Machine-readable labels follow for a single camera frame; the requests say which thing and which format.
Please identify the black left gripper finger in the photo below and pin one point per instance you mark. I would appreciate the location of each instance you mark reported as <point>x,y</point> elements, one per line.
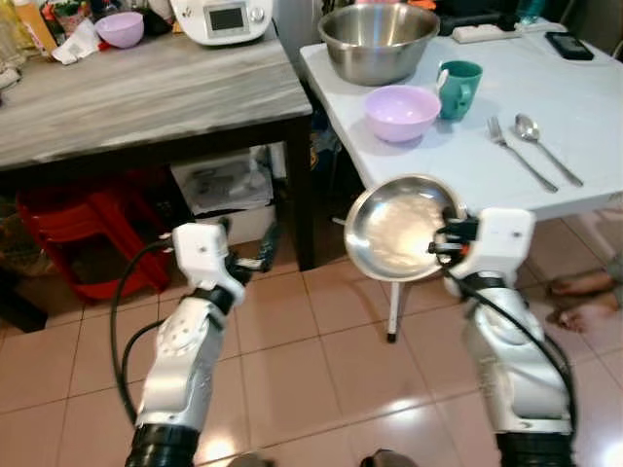
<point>270,248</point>
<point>226,227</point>

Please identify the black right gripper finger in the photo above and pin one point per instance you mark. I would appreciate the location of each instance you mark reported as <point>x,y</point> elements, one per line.
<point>443,231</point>
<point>444,249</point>

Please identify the shiny steel plate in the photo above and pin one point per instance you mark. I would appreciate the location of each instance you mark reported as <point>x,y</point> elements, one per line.
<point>394,229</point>

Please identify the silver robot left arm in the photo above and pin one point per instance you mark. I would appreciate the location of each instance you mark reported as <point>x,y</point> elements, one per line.
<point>180,365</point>

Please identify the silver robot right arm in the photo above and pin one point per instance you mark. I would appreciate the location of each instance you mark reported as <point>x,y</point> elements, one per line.
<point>511,375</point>

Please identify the white storage box with papers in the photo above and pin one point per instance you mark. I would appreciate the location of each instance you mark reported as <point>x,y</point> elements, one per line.
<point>229,185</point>

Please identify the steel fork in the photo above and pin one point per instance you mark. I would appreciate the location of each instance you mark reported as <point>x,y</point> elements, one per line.
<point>496,131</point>

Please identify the large purple plastic bowl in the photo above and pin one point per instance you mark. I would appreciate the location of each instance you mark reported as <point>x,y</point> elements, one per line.
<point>401,112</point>

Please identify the steel spoon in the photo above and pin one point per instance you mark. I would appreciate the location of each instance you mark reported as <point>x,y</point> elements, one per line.
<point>527,126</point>

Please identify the person's bare foot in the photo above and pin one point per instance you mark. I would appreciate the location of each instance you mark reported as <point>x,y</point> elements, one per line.
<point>589,317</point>
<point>584,284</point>

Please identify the green mug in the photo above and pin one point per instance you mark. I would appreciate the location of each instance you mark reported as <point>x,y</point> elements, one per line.
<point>461,92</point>

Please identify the red plastic stool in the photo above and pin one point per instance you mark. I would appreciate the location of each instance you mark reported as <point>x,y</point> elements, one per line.
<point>78,229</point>

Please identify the grey-topped dark wooden table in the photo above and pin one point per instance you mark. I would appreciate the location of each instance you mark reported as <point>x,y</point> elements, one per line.
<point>146,97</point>

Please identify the white folding table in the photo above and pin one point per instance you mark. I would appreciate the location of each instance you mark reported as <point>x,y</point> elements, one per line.
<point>574,117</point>

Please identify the large steel mixing bowl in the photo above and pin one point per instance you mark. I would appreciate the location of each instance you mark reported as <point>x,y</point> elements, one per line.
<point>378,53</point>

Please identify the white power strip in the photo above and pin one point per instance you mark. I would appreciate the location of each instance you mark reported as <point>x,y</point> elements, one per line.
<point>482,33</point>

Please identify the white kitchen appliance with screen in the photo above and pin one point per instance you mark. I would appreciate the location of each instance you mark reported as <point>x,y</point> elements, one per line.
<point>224,19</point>

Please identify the black smartphone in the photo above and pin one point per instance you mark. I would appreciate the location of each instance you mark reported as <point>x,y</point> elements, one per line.
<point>569,46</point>

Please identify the small purple plastic bowl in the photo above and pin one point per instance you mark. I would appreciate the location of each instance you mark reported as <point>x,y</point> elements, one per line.
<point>120,31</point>

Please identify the black box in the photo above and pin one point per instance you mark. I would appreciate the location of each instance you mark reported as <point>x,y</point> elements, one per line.
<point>487,12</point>

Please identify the crumpled white paper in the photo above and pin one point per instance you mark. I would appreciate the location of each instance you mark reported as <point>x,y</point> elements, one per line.
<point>76,44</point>

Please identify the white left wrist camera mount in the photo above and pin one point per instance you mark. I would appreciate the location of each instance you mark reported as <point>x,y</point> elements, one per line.
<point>202,255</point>

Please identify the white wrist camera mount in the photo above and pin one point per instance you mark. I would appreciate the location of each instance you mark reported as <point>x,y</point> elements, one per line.
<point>504,238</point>
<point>202,255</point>

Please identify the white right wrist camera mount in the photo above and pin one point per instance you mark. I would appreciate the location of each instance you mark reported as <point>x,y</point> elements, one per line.
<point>504,238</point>

